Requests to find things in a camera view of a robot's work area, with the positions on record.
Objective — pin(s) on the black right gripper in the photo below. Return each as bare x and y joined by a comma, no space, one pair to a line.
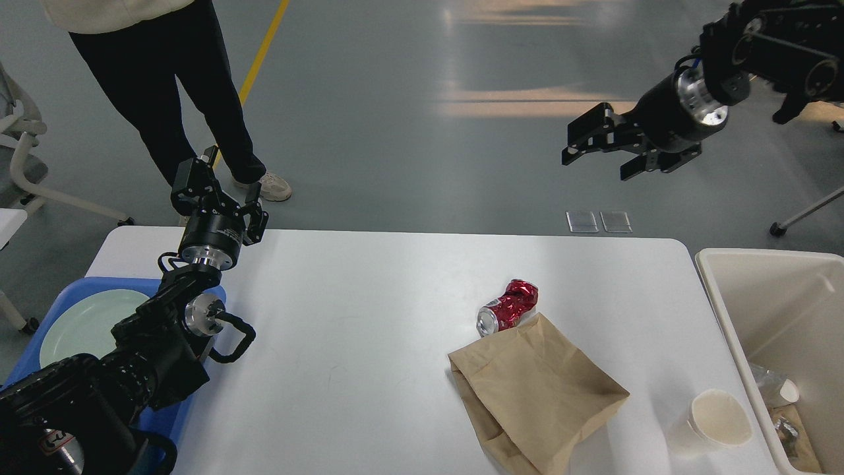
665,130

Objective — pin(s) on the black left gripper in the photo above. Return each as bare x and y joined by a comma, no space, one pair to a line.
213,238

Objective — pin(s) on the light green plate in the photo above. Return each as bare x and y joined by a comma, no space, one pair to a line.
85,328

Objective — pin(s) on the aluminium foil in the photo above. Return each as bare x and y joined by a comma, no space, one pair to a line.
766,381

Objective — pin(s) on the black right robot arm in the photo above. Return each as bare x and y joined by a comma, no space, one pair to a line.
794,45

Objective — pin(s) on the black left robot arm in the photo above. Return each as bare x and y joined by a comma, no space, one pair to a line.
181,283

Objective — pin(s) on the clear floor plate right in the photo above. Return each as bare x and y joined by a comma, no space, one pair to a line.
616,222

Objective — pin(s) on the clear floor plate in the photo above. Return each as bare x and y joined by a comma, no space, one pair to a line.
616,222
582,222

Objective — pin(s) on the clear floor plate left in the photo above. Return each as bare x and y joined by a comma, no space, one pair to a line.
582,222

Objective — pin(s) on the chair leg with caster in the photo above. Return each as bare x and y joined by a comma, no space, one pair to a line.
779,229

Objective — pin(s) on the person in cream sweater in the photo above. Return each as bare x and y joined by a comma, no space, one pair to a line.
142,53

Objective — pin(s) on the crushed red soda can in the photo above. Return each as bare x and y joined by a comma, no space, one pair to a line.
519,299

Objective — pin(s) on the white office chair left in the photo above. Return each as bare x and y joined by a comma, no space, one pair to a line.
22,190

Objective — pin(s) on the white plastic bin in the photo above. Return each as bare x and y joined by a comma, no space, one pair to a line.
784,310

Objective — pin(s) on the brown paper bag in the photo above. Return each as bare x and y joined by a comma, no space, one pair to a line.
532,396

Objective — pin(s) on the white paper cup on table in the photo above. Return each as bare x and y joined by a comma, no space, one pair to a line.
712,421

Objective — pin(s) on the white paper cup in bin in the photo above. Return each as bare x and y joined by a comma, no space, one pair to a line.
787,393

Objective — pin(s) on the clear plastic wrapper in bin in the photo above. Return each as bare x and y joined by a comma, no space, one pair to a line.
788,435

